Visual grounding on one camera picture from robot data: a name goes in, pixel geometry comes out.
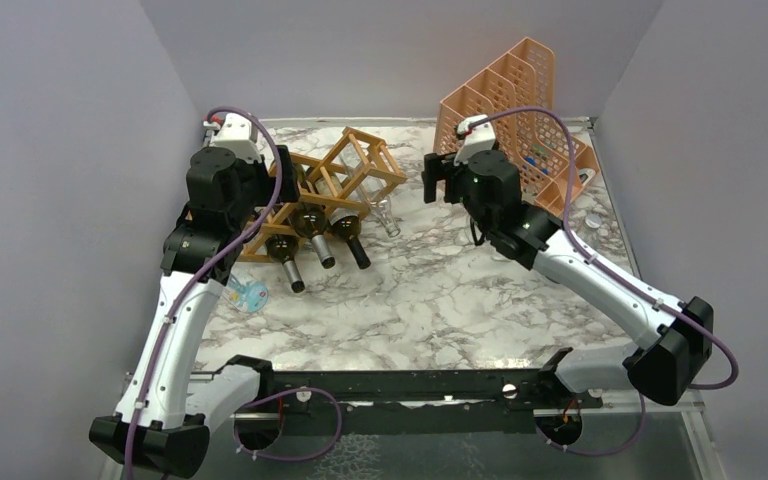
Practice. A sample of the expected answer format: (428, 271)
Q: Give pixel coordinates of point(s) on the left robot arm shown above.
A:
(161, 423)

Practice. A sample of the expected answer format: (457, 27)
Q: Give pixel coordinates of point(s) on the green wine bottle silver neck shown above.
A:
(282, 249)

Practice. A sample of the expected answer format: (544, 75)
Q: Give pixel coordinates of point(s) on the wooden wine rack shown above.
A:
(327, 182)

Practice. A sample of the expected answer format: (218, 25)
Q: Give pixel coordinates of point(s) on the blue white sticker disc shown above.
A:
(245, 294)

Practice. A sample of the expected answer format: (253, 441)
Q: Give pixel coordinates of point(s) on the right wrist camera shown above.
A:
(476, 134)

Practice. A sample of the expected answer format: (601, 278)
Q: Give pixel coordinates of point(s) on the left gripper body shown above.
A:
(261, 188)

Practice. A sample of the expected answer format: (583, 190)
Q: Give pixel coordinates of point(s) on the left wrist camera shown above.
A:
(235, 133)

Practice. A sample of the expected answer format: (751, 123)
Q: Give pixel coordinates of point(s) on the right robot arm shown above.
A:
(668, 345)

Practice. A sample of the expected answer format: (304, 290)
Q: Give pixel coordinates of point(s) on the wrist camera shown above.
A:
(476, 134)
(235, 133)

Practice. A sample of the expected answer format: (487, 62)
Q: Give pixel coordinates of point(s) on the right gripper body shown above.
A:
(442, 167)

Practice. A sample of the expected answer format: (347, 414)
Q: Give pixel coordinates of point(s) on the clear round glass bottle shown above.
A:
(593, 221)

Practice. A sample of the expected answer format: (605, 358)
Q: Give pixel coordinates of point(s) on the dark wine bottle black neck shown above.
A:
(310, 222)

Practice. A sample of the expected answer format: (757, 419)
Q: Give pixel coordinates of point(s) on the orange plastic file organizer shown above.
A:
(524, 75)

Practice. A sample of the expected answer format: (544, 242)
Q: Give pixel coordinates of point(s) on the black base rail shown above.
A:
(405, 402)

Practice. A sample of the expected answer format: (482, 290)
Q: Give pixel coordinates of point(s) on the green wine bottle white label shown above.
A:
(346, 225)

